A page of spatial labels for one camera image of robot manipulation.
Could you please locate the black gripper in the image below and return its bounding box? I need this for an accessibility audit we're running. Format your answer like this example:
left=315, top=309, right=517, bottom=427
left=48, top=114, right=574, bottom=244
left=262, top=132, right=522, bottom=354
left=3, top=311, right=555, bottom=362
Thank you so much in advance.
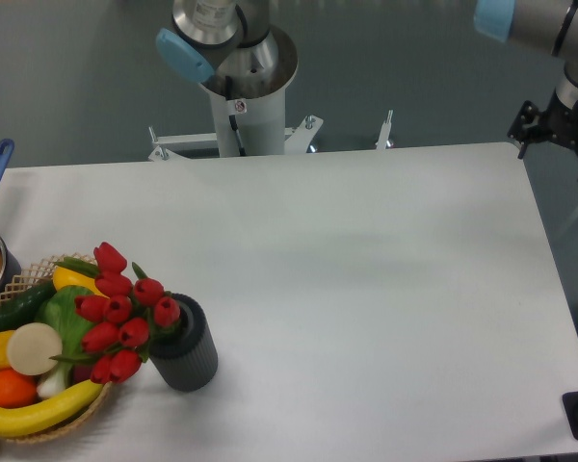
left=507, top=92, right=578, bottom=159

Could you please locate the green bok choy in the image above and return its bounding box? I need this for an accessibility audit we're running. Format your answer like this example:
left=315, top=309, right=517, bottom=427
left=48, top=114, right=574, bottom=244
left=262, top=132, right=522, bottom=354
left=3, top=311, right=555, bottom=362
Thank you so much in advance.
left=35, top=285, right=93, bottom=400

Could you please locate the silver robot arm blue cap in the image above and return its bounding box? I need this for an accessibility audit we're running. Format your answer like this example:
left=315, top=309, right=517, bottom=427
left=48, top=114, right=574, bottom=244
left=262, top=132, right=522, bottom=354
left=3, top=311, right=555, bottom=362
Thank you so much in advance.
left=155, top=1, right=299, bottom=100

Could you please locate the yellow bell pepper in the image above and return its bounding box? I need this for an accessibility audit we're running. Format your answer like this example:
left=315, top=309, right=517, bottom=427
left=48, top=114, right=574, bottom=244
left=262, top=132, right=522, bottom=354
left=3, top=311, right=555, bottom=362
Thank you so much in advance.
left=52, top=267, right=105, bottom=297

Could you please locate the yellow banana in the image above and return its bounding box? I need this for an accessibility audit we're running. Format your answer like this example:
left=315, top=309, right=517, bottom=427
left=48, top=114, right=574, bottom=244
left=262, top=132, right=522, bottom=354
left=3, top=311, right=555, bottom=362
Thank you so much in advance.
left=0, top=380, right=110, bottom=439

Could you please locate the green cucumber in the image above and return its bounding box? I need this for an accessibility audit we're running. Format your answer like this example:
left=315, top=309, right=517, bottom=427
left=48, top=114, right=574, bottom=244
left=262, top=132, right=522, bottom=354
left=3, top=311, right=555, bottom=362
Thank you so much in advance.
left=0, top=281, right=56, bottom=332

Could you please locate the white round radish slice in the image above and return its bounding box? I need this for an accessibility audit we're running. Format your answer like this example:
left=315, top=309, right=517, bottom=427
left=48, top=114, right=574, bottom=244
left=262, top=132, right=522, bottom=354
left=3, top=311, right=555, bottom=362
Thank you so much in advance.
left=6, top=322, right=63, bottom=376

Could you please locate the red tulip bouquet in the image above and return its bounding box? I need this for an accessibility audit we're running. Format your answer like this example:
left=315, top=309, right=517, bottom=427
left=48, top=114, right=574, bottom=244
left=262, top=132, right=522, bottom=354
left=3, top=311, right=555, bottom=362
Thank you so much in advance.
left=56, top=242, right=183, bottom=384

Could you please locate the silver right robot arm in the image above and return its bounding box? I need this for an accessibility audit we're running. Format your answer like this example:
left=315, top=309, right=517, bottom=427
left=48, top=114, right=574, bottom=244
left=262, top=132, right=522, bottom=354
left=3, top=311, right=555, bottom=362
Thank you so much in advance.
left=473, top=0, right=578, bottom=159

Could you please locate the orange fruit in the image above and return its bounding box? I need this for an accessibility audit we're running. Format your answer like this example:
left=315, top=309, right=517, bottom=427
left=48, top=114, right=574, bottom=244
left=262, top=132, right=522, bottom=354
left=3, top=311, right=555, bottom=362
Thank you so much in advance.
left=0, top=369, right=37, bottom=408

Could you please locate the dark grey ribbed vase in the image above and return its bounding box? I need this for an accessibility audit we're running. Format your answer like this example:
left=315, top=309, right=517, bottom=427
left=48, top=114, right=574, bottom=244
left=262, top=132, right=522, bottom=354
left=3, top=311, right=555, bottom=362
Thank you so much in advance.
left=150, top=294, right=219, bottom=393

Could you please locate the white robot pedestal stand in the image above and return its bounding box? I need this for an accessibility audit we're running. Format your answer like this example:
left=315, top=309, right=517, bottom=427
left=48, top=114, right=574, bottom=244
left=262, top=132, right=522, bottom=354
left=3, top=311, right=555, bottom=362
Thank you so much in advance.
left=147, top=86, right=395, bottom=163

